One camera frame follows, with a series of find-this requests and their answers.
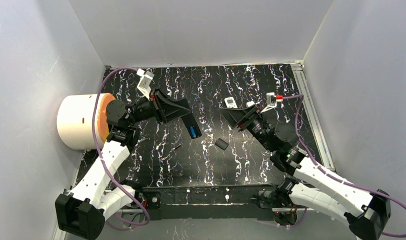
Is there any white remote control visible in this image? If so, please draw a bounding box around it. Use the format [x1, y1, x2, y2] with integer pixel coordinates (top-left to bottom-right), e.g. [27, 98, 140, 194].
[224, 97, 238, 109]

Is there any black remote control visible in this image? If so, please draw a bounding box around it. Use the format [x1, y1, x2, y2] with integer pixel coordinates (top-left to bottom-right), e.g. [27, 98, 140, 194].
[181, 113, 202, 139]

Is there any black remote battery cover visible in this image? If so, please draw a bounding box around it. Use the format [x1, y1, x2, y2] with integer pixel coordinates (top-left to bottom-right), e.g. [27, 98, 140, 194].
[215, 138, 229, 151]

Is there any blue battery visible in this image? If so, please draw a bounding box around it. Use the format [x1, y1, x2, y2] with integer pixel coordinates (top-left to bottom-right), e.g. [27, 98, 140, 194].
[189, 126, 196, 138]

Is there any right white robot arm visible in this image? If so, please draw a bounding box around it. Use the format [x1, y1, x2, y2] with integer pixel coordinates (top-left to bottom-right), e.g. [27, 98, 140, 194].
[219, 106, 391, 240]

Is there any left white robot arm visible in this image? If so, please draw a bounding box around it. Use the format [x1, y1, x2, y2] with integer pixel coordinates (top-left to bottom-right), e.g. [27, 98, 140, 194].
[55, 89, 201, 240]

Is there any white orange cylinder container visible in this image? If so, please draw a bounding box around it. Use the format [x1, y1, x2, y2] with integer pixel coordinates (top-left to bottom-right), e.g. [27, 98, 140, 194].
[57, 93, 115, 150]

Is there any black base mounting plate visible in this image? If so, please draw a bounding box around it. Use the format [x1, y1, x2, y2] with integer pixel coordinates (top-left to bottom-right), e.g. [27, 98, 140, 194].
[111, 184, 309, 222]

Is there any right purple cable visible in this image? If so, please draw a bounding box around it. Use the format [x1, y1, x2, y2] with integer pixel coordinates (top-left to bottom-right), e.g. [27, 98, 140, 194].
[282, 94, 406, 239]

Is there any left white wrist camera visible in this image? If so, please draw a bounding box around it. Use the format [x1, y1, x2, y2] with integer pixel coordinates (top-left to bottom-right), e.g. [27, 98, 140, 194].
[137, 68, 154, 100]

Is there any right aluminium frame rail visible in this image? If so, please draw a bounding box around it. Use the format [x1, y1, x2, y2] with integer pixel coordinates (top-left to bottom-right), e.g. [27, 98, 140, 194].
[290, 59, 369, 240]

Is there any aluminium frame rail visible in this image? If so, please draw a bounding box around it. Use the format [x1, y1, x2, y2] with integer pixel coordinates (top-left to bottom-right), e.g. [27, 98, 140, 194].
[52, 188, 359, 240]
[290, 59, 369, 240]

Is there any front aluminium frame rail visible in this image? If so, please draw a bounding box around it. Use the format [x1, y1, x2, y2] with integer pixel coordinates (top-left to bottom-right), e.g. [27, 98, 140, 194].
[52, 188, 359, 240]

